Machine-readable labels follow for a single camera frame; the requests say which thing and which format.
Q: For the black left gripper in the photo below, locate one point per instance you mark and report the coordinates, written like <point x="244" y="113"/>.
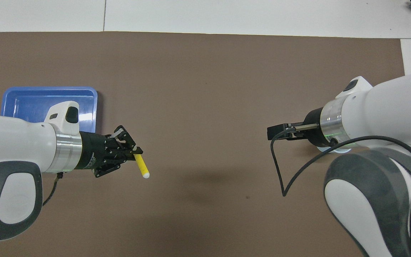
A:
<point x="96" y="151"/>

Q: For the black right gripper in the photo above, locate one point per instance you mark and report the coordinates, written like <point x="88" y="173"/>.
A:
<point x="314" y="128"/>

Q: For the yellow pen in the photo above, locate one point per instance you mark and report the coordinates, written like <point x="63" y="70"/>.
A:
<point x="141" y="164"/>

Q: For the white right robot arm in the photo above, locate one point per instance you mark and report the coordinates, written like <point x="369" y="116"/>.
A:
<point x="387" y="107"/>

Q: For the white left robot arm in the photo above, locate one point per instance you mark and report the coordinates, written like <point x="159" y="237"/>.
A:
<point x="13" y="142"/>

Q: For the blue plastic tray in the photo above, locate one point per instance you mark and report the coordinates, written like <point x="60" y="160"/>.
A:
<point x="30" y="103"/>

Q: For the translucent light blue pen cup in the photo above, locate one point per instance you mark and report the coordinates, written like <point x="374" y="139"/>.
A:
<point x="341" y="150"/>

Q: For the brown table mat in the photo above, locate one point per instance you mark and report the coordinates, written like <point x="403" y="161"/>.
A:
<point x="191" y="221"/>

